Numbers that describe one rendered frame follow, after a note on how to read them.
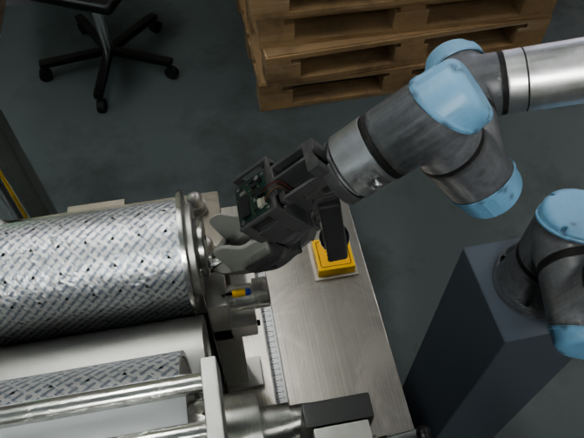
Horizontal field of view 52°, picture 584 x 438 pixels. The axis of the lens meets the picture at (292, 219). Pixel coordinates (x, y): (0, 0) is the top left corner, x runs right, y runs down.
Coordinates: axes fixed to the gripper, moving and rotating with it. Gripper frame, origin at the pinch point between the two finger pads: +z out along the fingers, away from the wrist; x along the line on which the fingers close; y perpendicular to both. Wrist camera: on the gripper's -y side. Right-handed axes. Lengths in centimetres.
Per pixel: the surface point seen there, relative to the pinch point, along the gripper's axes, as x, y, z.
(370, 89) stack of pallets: -153, -140, 22
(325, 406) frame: 25.9, 11.8, -17.5
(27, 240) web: -2.0, 19.4, 11.5
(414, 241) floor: -73, -139, 27
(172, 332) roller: 8.0, 4.1, 6.0
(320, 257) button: -17.0, -34.7, 7.2
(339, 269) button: -14.1, -37.1, 5.2
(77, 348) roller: 8.1, 11.0, 14.1
